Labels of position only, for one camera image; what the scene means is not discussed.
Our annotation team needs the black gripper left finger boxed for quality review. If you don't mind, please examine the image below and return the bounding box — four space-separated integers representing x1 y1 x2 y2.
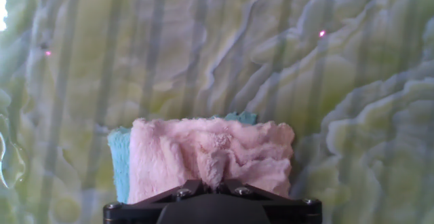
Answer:
134 179 217 206

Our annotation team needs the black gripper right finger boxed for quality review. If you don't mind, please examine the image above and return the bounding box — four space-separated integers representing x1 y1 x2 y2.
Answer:
216 179 300 206

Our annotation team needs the pink fluffy cloth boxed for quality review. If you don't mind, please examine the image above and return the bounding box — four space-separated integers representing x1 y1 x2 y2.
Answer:
127 117 296 204

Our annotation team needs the teal fluffy cloth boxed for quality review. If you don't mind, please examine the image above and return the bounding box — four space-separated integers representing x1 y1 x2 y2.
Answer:
107 111 258 204

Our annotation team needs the green marbled table mat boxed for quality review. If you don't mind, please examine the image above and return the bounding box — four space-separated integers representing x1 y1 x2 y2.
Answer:
0 0 434 224

